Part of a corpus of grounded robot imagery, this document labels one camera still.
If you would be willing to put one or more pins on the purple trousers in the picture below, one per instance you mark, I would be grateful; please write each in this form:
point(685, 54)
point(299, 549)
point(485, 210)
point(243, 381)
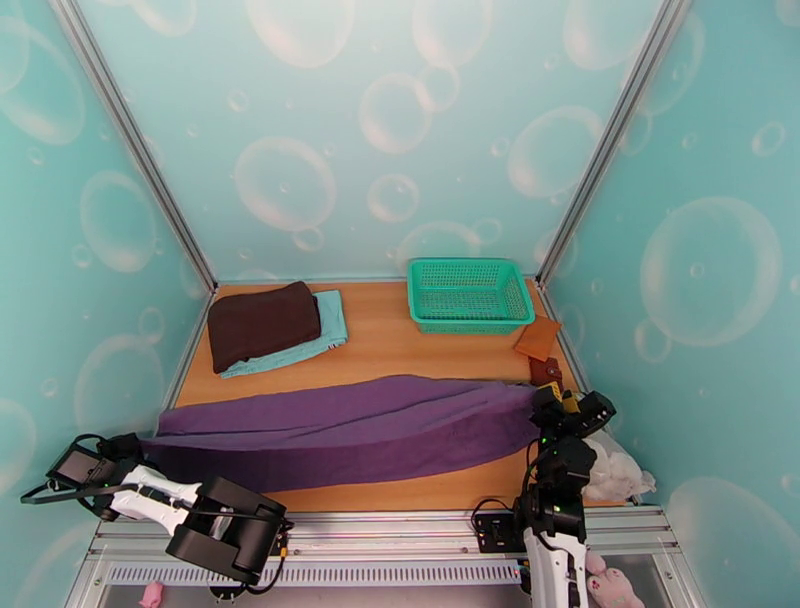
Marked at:
point(344, 425)

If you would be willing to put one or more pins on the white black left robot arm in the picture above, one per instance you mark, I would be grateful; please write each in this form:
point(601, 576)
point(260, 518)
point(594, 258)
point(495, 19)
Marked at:
point(225, 531)

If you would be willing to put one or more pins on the dark brown folded trousers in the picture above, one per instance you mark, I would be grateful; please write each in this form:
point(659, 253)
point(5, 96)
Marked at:
point(262, 325)

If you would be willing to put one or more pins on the light teal folded trousers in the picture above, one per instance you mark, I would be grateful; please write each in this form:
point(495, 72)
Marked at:
point(331, 319)

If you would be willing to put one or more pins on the reddish brown snap wallet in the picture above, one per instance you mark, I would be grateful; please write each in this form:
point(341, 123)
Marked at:
point(545, 372)

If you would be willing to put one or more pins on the grey plush dog toy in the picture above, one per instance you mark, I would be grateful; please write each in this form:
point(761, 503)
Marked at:
point(619, 475)

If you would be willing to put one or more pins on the tan cardboard piece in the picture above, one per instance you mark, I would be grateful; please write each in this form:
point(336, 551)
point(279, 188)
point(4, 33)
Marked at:
point(537, 337)

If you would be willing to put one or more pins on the green plastic mesh basket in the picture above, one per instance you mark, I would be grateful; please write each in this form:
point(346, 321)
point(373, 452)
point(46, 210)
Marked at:
point(469, 294)

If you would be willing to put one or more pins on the pink plush rabbit toy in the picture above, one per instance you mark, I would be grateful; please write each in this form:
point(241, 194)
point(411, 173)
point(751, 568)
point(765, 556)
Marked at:
point(609, 587)

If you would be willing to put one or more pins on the small pink plush toy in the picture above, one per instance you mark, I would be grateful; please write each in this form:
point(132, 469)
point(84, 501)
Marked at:
point(153, 595)

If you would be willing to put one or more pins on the aluminium front rail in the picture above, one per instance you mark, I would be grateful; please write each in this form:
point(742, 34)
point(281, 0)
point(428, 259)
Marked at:
point(387, 531)

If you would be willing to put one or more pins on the aluminium frame post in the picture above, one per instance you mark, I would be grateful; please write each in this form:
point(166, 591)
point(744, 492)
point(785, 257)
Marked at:
point(615, 125)
point(134, 137)

